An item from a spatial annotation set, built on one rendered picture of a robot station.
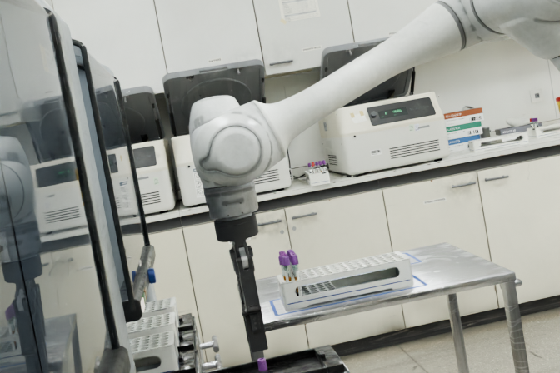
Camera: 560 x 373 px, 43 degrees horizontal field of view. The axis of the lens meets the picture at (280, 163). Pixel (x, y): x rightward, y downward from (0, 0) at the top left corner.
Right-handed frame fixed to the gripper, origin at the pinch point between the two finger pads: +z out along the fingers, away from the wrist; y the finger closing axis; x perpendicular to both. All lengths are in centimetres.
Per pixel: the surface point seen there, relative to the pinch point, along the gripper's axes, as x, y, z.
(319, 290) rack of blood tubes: 17.7, -31.5, 3.4
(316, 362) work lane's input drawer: 9.4, 2.5, 7.6
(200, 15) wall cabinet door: 16, -254, -99
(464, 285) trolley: 48, -22, 7
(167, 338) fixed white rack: -16.1, -11.8, 1.6
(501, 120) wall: 188, -288, -14
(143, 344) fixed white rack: -20.6, -11.9, 1.8
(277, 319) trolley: 6.6, -24.2, 5.9
